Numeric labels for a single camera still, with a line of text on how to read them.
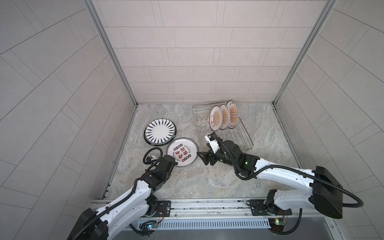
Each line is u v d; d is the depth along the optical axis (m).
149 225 0.65
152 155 0.76
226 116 0.96
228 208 0.72
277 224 0.68
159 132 0.97
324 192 0.40
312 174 0.43
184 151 0.89
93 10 0.72
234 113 0.95
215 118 0.98
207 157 0.64
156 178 0.61
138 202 0.51
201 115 1.08
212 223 0.68
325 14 0.73
